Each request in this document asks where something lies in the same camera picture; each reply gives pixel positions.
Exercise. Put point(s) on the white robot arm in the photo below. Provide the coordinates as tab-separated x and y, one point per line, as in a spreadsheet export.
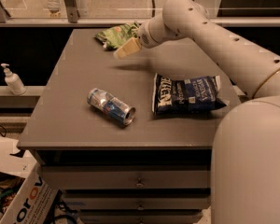
245	171

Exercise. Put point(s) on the grey drawer cabinet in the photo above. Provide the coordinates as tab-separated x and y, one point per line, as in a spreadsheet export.
97	139

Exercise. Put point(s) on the metal drawer knob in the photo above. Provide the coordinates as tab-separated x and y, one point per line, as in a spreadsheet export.
140	207
139	183

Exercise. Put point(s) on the green jalapeno chip bag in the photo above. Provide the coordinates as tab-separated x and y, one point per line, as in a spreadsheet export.
114	37

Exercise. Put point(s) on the silver blue redbull can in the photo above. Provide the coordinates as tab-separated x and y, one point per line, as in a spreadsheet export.
111	106

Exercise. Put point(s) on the white pump sanitizer bottle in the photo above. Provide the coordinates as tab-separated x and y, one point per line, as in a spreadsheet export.
13	81

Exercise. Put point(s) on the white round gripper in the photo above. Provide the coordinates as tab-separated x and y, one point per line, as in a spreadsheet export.
144	37

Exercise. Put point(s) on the metal drawer knob top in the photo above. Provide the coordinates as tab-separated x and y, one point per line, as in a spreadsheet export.
139	183

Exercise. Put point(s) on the metal drawer knob middle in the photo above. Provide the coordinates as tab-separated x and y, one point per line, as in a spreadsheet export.
140	207

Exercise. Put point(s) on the white cardboard box orange letters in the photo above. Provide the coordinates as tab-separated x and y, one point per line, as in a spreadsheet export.
25	198

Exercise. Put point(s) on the dark blue kettle chip bag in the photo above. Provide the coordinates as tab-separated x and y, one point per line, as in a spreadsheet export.
186	96

